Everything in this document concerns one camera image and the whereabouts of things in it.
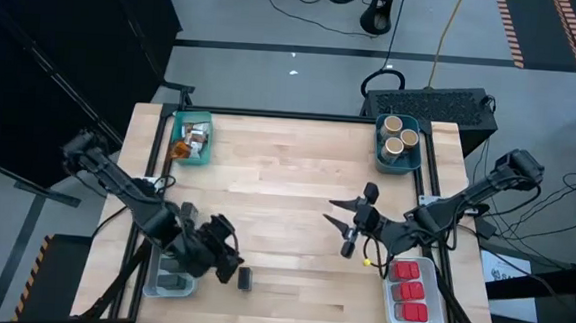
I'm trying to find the black stand leg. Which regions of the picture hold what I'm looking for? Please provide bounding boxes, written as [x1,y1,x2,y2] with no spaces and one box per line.
[159,80,197,111]

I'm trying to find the black curtain partition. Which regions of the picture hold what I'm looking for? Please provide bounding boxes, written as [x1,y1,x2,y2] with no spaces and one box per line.
[0,0,185,195]

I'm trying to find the yellow hanging cord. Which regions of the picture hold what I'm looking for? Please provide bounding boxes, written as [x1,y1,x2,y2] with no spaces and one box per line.
[425,0,467,91]

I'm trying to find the smoked paprika tin red lid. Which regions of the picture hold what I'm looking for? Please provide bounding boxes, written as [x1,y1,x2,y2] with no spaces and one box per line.
[388,259,422,284]
[390,279,427,304]
[392,300,431,323]

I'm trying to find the brown kraft paper pouch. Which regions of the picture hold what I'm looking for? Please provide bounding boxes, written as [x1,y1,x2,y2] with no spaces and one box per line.
[169,139,194,163]

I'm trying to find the grey plastic bin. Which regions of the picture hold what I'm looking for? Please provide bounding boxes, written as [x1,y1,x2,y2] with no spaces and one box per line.
[371,112,426,177]

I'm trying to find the teal plastic bin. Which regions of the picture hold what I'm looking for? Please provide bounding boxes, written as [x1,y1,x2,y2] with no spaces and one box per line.
[169,107,216,168]

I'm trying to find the black floor beam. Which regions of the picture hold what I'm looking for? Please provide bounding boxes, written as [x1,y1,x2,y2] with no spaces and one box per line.
[484,257,576,306]

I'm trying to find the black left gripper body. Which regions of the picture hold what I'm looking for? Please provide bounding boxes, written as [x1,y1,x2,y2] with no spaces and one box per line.
[188,213,242,275]

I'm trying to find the black hanging cable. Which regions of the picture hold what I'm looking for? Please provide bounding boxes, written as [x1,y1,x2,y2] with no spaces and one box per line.
[381,0,408,73]

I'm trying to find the clear plastic tray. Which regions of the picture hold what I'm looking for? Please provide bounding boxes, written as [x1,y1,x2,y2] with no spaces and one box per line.
[379,254,449,323]

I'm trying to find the white paper sign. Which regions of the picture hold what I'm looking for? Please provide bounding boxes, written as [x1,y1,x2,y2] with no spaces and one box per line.
[477,249,543,323]

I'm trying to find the black stand foot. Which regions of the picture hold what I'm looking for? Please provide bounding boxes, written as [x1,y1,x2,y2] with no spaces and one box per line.
[358,0,396,38]

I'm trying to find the clear plastic bin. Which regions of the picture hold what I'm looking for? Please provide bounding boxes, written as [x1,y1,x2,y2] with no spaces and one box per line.
[141,246,199,301]

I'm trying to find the black cable loop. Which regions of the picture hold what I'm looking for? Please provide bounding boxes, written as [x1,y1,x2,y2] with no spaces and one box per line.
[359,66,408,101]

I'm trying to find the black curtain base bar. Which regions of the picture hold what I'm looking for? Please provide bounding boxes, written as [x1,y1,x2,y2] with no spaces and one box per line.
[0,157,85,209]

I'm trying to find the black perforated computer case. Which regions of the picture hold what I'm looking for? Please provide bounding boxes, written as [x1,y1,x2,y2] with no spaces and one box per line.
[357,80,502,159]

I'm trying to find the tan spice jar pale label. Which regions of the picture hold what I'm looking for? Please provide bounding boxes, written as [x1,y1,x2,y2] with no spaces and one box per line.
[381,114,405,142]

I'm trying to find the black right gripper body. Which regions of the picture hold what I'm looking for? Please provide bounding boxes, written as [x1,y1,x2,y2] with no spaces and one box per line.
[340,180,398,262]

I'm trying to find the black platform hazard stripes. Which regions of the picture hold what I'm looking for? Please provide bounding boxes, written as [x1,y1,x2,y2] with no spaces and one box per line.
[11,231,95,323]

